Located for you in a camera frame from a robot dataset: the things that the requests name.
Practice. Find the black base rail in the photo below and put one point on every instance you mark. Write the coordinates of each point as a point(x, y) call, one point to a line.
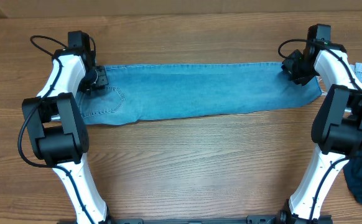
point(250, 219)

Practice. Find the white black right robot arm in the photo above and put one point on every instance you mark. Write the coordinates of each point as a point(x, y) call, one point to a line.
point(337, 128)

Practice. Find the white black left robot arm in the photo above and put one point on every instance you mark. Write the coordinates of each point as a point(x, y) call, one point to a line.
point(54, 134)

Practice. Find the blue denim jeans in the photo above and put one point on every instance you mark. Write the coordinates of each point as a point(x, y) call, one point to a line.
point(172, 91)

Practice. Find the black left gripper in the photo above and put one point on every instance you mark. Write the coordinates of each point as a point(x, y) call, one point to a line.
point(99, 78)

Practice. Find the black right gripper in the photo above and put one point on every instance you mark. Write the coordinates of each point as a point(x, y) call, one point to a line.
point(293, 70)

